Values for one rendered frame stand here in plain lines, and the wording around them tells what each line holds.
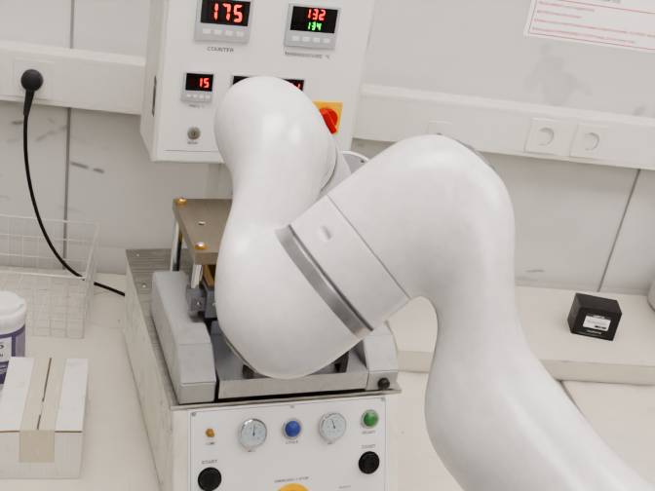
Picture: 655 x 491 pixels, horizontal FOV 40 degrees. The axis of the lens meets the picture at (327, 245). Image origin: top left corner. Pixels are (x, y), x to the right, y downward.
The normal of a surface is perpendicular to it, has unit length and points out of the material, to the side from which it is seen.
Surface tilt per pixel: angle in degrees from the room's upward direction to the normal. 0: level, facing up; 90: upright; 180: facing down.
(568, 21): 90
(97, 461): 0
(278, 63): 90
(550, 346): 0
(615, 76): 90
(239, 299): 65
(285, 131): 37
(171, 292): 0
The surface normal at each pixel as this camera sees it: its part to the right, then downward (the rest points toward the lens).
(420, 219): -0.09, 0.00
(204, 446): 0.36, 0.04
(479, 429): -0.38, 0.08
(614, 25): 0.13, 0.46
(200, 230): 0.16, -0.89
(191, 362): 0.33, -0.37
